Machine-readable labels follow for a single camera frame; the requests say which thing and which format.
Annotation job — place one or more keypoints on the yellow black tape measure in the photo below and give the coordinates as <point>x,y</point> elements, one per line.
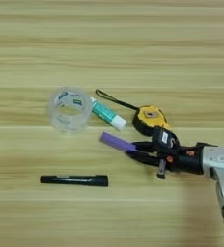
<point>149,119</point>

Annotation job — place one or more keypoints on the black marker pen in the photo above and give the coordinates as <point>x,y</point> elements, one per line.
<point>73,180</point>

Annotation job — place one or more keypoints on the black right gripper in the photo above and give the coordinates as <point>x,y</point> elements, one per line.
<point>189,160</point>

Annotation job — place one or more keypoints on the purple cylinder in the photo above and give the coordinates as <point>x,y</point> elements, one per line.
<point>117,142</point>

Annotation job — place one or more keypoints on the green white glue stick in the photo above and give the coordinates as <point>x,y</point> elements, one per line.
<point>106,113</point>

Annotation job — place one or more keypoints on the clear adhesive tape roll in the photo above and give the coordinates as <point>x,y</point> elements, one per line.
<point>57,123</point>

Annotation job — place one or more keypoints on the black box with white label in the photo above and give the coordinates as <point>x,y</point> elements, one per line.
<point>163,140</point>

